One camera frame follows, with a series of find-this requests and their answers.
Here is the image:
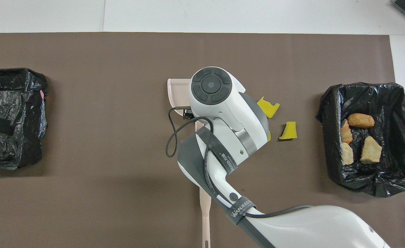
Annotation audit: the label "beige plastic dustpan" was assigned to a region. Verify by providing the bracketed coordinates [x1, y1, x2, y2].
[167, 79, 193, 119]

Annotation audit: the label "yellow sponge piece large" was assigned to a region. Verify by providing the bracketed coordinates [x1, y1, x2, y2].
[257, 97, 280, 118]

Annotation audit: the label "yellow sponge piece notched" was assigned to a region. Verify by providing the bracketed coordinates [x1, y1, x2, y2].
[279, 121, 297, 140]

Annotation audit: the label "beige hand brush black bristles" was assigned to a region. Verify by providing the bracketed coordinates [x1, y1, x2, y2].
[195, 119, 212, 248]

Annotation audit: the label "orange striped bread piece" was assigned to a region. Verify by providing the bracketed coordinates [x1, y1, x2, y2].
[340, 119, 354, 144]

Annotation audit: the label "pale bread piece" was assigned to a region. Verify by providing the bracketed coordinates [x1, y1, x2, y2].
[341, 142, 354, 165]

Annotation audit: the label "brown oval bread piece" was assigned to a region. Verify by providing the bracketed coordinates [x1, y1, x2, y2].
[347, 113, 375, 128]

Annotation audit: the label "pale yellow bread chunk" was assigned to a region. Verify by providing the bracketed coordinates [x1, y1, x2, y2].
[360, 136, 383, 164]

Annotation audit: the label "black bag bin pink spot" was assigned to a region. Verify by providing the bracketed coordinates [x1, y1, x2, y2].
[0, 68, 48, 170]

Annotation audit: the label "black bag lined bin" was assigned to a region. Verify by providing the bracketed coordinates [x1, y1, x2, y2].
[315, 82, 405, 198]

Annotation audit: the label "brown table mat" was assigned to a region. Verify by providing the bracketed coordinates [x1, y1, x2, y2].
[0, 32, 405, 248]

